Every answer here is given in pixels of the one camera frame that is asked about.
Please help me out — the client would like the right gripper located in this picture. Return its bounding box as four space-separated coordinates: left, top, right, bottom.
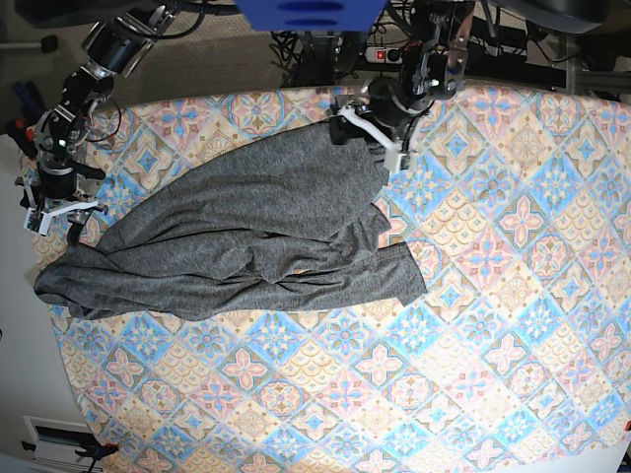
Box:
36 165 85 246

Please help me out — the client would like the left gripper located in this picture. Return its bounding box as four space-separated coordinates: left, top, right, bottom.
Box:
329 78 434 145

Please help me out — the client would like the grey t-shirt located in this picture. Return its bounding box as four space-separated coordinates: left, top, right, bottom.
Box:
34 123 426 321

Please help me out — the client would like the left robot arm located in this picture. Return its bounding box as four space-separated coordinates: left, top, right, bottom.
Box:
349 1 475 149

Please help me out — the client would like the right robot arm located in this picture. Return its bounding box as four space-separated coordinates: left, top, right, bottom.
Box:
24 2 179 246

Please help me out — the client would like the white power strip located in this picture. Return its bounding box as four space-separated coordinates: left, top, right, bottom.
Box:
365 46 403 64

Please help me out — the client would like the red black clamp top left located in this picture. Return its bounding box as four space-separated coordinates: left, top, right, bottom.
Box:
5 118 38 161

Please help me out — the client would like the patterned tablecloth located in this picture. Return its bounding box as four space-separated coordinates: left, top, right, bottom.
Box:
51 87 630 472

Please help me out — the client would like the white vent panel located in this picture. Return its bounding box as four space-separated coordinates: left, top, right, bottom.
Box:
22 415 96 472

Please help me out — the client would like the blue black clamp bottom left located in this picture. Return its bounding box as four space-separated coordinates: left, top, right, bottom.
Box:
21 440 119 467

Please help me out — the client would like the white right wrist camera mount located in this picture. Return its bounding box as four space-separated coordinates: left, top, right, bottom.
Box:
15 176 108 236

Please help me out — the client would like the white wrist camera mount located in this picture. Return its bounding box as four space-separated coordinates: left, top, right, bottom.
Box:
15 176 108 236
327 95 414 173

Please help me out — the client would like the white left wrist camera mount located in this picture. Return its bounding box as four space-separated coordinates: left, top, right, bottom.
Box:
327 95 414 173

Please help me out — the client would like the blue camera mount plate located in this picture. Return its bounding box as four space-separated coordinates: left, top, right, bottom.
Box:
235 0 386 32

